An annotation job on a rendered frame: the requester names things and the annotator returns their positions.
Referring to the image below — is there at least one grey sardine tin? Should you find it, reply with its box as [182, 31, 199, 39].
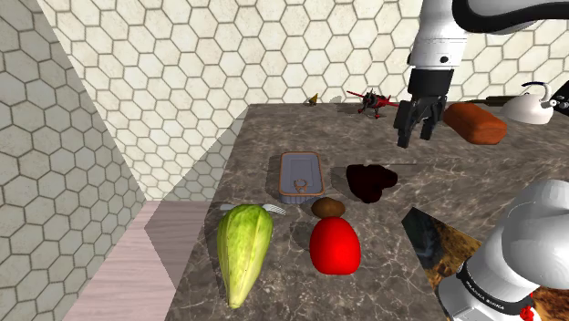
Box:
[277, 150, 327, 205]

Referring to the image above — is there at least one red toy airplane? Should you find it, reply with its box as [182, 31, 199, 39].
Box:
[346, 88, 400, 120]

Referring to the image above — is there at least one brown kiwi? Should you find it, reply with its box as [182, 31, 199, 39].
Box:
[310, 197, 347, 220]

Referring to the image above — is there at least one black appliance with knobs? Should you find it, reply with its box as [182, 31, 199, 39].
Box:
[550, 81, 569, 113]

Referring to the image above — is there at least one green ridged gourd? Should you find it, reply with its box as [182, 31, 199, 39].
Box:
[216, 203, 274, 310]

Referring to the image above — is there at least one orange-brown bread loaf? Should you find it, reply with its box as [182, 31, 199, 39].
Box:
[442, 101, 509, 147]

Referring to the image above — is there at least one white kettle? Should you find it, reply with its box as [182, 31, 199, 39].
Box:
[501, 81, 557, 126]

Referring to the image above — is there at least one red round fruit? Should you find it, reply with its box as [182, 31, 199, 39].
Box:
[309, 216, 362, 276]

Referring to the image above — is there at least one dark brown stick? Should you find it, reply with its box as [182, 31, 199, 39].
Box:
[471, 95, 513, 106]

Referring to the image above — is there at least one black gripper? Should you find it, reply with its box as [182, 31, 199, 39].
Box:
[392, 67, 456, 150]

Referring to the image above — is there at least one dark maroon lump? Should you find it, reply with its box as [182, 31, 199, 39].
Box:
[345, 162, 399, 204]

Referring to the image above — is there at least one silver fork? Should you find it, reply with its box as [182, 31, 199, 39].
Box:
[219, 202, 288, 217]

